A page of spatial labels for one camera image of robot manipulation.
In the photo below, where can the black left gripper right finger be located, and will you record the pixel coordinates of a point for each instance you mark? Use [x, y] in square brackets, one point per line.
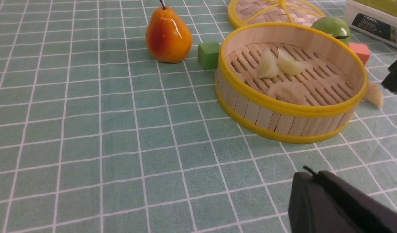
[368, 214]

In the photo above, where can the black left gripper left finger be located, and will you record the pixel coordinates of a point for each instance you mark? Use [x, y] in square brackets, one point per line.
[311, 209]

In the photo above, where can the dumpling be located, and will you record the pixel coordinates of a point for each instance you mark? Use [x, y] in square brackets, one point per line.
[268, 67]
[374, 95]
[288, 64]
[290, 92]

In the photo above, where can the yellow-rimmed bamboo steamer tray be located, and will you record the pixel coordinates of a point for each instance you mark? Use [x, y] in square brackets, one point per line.
[334, 76]

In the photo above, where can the woven bamboo steamer lid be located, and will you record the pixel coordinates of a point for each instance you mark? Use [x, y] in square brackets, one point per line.
[245, 12]

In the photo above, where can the salmon pink cube block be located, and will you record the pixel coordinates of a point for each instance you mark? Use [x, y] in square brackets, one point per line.
[361, 50]

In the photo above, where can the green-lidded white plastic box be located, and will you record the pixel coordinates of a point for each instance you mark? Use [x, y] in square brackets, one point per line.
[375, 18]

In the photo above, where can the green toy apple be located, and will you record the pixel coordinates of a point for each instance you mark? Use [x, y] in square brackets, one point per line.
[335, 27]

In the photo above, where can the green cube block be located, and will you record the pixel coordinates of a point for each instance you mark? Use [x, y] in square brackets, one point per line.
[207, 55]

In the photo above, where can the orange-red toy pear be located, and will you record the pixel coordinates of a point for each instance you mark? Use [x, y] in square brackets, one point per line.
[167, 37]

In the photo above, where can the green checkered tablecloth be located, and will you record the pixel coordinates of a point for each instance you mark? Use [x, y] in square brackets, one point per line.
[98, 137]

